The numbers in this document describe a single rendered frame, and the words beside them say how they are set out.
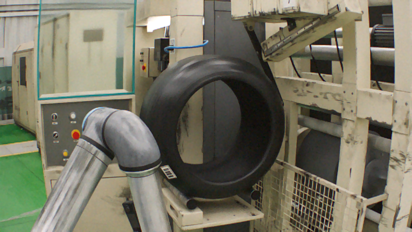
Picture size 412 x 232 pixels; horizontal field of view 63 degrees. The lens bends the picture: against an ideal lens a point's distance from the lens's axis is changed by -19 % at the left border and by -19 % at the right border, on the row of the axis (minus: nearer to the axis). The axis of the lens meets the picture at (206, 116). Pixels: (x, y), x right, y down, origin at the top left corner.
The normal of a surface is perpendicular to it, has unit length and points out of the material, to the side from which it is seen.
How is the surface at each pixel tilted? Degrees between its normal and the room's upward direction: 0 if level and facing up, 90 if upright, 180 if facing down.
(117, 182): 90
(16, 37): 90
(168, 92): 65
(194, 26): 90
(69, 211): 83
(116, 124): 54
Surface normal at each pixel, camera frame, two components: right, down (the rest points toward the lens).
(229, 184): 0.36, 0.33
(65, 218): 0.58, 0.00
